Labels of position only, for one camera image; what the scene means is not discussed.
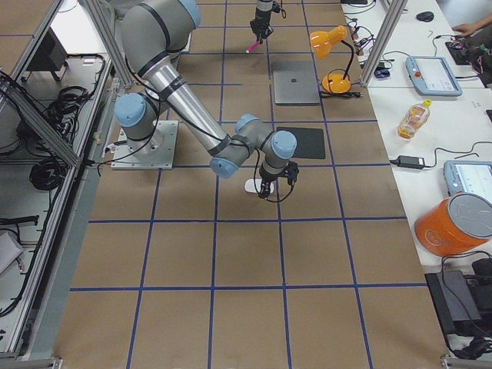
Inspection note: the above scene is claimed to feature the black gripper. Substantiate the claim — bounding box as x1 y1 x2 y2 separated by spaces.
250 15 274 45
258 165 286 198

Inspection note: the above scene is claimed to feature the white computer mouse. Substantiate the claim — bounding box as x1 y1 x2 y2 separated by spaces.
244 178 274 195

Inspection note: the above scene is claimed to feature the pink marker pen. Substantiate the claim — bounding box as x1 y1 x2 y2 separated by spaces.
245 42 260 54

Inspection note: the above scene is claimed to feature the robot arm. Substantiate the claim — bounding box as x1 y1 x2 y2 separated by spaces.
250 0 285 44
115 1 298 199

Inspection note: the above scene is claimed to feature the black mousepad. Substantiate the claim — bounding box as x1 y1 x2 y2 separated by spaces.
277 127 326 159

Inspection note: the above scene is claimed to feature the black mouse on desk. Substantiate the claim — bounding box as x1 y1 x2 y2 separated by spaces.
415 11 434 22

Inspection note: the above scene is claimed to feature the person hand at desk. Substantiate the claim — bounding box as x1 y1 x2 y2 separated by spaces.
452 23 480 37

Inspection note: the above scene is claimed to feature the grey closed laptop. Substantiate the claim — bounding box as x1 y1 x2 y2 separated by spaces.
272 61 320 106

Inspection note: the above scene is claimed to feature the orange desk lamp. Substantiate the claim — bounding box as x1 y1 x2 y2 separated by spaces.
309 25 355 95

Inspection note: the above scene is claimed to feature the black power adapter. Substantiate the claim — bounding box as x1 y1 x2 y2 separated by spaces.
390 155 428 170

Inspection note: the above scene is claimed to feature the blue teach pendant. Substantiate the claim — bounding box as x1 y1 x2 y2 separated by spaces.
405 56 462 97
443 160 491 202

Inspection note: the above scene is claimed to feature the orange drink bottle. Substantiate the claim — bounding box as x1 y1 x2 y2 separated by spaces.
397 99 432 139

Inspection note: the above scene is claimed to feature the orange bucket grey lid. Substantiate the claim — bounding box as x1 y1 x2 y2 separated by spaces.
414 192 491 256

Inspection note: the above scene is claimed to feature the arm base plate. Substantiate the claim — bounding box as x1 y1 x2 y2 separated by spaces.
111 120 179 170

